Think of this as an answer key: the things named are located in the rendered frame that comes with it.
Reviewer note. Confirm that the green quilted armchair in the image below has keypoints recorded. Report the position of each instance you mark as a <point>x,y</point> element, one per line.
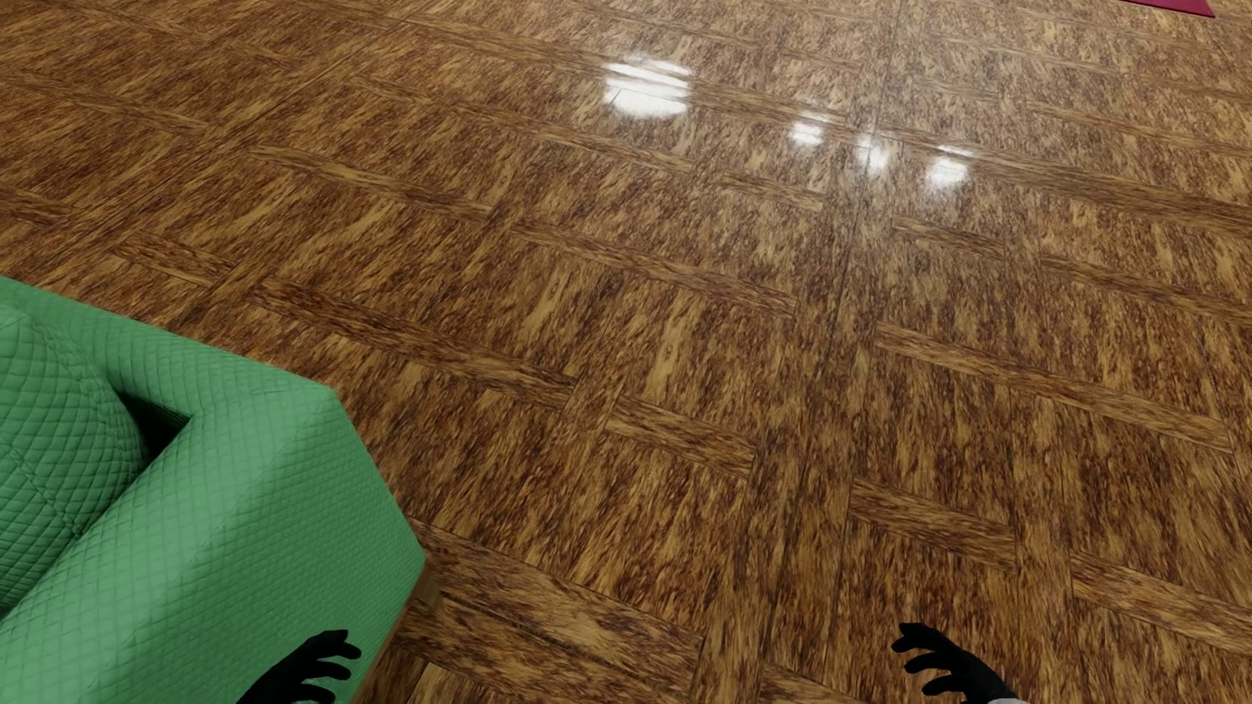
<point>225,528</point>

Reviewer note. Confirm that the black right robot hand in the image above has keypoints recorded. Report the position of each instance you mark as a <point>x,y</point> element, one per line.
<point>951,665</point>

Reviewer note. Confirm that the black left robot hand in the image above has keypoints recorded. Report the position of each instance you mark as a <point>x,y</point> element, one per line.
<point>298,672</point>

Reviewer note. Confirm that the dark red rug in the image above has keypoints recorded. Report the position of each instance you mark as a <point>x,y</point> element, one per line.
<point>1179,6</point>

